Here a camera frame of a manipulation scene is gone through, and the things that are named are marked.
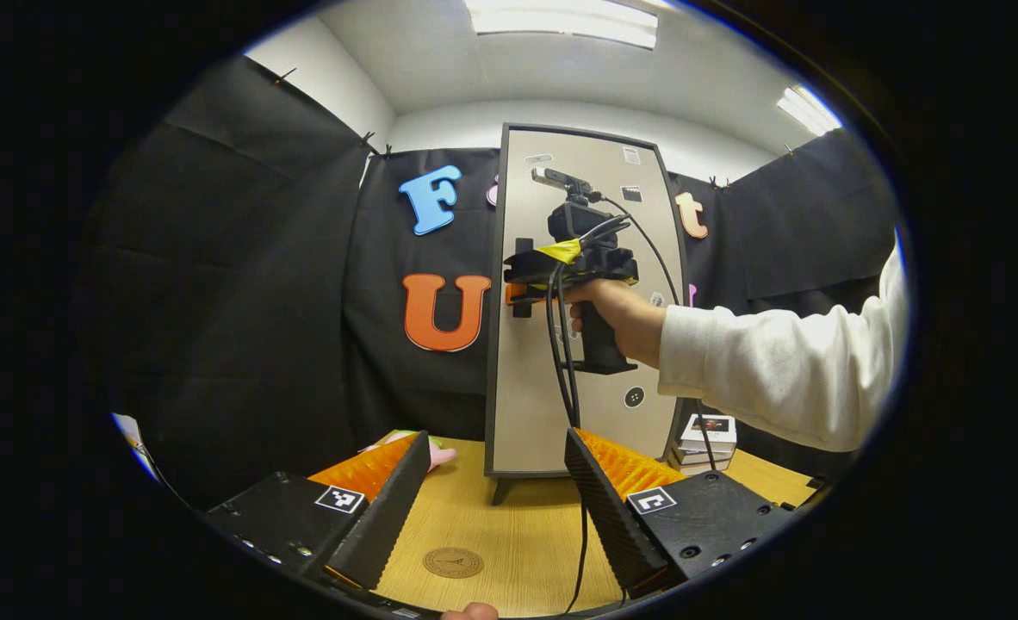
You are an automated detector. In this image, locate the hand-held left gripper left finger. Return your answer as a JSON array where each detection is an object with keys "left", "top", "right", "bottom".
[{"left": 206, "top": 431, "right": 432, "bottom": 595}]

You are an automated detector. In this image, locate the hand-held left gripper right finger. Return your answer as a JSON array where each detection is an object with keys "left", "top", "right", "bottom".
[{"left": 565, "top": 428, "right": 807, "bottom": 601}]

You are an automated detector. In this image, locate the black cabinet door handle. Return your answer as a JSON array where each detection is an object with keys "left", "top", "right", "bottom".
[{"left": 513, "top": 239, "right": 537, "bottom": 319}]

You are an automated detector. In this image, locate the round brown coaster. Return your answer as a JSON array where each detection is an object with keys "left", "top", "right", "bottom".
[{"left": 423, "top": 548, "right": 485, "bottom": 579}]

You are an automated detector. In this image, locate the beige cabinet door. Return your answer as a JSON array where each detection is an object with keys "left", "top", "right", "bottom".
[{"left": 492, "top": 129, "right": 682, "bottom": 473}]

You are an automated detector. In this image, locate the dark grey cabinet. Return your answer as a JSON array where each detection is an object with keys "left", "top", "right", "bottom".
[{"left": 483, "top": 123, "right": 691, "bottom": 507}]

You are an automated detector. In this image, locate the pink plush toy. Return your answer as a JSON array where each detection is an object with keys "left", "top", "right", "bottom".
[{"left": 363, "top": 430, "right": 458, "bottom": 473}]

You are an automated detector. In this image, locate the stack of white books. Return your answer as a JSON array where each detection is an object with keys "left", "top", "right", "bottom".
[{"left": 668, "top": 413, "right": 738, "bottom": 476}]

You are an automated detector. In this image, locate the large ceiling light panel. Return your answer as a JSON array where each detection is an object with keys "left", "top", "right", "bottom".
[{"left": 463, "top": 0, "right": 658, "bottom": 50}]

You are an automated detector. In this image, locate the black backdrop cloth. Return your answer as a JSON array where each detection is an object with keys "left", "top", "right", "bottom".
[{"left": 78, "top": 56, "right": 902, "bottom": 509}]

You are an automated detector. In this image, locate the small ceiling light panel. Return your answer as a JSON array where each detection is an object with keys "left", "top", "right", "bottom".
[{"left": 776, "top": 84, "right": 843, "bottom": 137}]

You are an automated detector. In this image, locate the white flat object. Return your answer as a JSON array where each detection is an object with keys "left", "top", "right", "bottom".
[{"left": 113, "top": 413, "right": 163, "bottom": 483}]

